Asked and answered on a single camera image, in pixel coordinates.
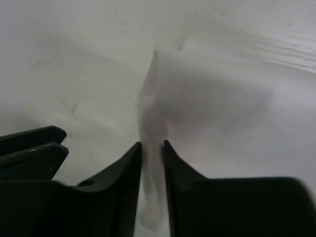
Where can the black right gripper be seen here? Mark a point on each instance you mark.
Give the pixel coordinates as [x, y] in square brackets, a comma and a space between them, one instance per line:
[103, 205]

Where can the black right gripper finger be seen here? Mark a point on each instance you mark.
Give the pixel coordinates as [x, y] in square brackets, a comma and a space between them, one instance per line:
[235, 207]

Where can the white tank top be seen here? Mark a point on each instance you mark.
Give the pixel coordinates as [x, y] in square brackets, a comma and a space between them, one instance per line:
[227, 111]

